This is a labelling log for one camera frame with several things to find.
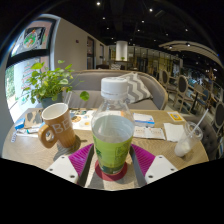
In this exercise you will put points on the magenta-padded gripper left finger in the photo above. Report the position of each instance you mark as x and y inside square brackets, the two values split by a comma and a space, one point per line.
[78, 160]

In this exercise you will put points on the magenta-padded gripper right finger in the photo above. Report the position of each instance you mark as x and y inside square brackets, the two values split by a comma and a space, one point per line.
[146, 160]

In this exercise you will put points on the clear green-label drink bottle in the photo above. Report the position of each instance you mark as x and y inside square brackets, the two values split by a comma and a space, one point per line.
[111, 146]

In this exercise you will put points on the white printed leaflet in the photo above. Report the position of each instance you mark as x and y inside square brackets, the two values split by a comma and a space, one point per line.
[150, 132]

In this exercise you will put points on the brown ceramic mug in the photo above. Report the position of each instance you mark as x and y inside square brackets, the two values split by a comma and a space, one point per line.
[63, 126]

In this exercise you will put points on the white paper napkin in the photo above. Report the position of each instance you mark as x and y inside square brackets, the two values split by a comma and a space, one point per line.
[173, 131]

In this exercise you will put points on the white packet with blue stripe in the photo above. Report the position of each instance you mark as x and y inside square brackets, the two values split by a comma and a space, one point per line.
[144, 119]

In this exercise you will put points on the leaflet with food pictures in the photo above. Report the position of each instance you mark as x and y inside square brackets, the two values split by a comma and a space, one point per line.
[81, 119]

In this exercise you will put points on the clear plastic cup with straw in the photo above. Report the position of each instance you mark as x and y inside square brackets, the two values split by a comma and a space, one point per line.
[186, 146]

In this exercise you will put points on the small yellow card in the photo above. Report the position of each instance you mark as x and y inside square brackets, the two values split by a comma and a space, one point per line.
[175, 116]

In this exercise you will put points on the long white paper strip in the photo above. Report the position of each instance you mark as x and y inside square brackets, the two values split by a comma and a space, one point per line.
[28, 132]

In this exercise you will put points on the brown card with grey shapes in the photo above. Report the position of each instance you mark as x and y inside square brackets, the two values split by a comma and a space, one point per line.
[33, 118]

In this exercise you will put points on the clear vase with leaf sprig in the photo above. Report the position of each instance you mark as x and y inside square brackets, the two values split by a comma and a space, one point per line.
[84, 95]

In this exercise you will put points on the grey tufted armchair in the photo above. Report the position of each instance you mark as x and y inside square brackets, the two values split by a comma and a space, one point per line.
[209, 136]

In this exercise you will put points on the pill blister pack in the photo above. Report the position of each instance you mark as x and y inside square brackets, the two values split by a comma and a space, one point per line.
[14, 136]

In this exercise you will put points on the grey white chevron cushion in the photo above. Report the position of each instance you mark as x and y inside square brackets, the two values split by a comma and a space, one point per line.
[138, 88]

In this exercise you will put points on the grey curved sofa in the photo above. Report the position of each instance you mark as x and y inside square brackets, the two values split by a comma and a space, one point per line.
[93, 81]

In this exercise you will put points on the green potted plant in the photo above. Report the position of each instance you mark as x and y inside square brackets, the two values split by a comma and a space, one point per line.
[46, 83]

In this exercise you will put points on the group of upholstered dining chairs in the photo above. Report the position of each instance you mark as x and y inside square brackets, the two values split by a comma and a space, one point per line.
[182, 85]

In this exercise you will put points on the backlit wooden shelf unit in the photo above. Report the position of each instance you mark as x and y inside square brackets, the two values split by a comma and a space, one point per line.
[153, 60]

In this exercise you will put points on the white round column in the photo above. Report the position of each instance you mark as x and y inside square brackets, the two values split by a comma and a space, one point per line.
[121, 50]

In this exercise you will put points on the window with festive stickers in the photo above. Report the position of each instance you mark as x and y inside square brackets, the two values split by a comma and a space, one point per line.
[31, 38]

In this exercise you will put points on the ceiling spot lights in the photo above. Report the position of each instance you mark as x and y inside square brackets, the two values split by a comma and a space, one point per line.
[98, 3]

